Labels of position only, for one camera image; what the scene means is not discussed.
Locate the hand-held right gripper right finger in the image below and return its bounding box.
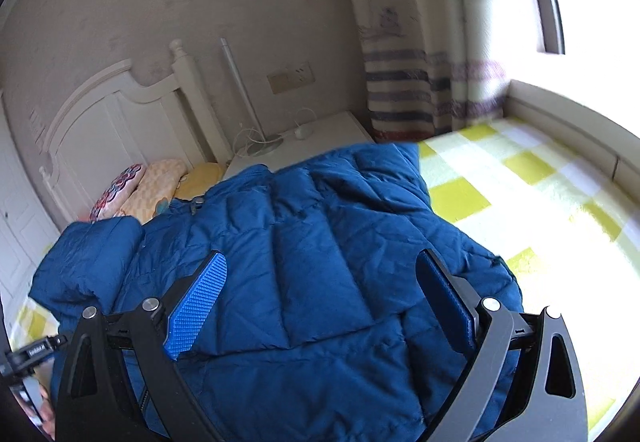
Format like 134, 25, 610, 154
416, 249, 589, 442

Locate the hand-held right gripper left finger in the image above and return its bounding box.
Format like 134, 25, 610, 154
54, 249, 228, 442

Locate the blue down jacket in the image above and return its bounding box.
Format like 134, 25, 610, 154
28, 142, 523, 442

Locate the yellow pillow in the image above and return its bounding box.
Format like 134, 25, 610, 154
173, 163, 226, 202

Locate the peach patterned pillow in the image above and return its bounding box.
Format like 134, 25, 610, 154
120, 158, 189, 224

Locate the white panel door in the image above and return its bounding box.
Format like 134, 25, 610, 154
0, 92, 61, 318

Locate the yellow white checked blanket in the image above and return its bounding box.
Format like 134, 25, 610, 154
10, 116, 640, 442

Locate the white wooden headboard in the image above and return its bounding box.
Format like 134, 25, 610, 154
39, 39, 228, 223

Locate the white desk lamp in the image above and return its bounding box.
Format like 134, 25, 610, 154
220, 38, 285, 158

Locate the white bedside table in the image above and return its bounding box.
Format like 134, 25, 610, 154
221, 111, 373, 180

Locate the white window ledge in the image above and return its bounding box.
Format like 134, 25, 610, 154
502, 78, 640, 208

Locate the striped printed curtain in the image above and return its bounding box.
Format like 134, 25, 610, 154
330, 0, 543, 144

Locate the white lamp cable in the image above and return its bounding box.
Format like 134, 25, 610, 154
234, 108, 321, 148

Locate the beige wall socket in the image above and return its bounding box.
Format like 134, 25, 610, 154
266, 64, 316, 94

